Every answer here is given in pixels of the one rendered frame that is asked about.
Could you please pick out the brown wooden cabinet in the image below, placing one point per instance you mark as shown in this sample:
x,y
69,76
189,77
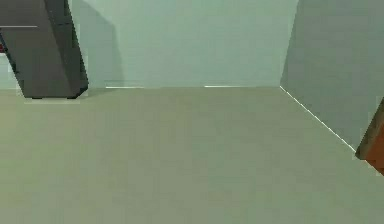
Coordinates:
x,y
374,143

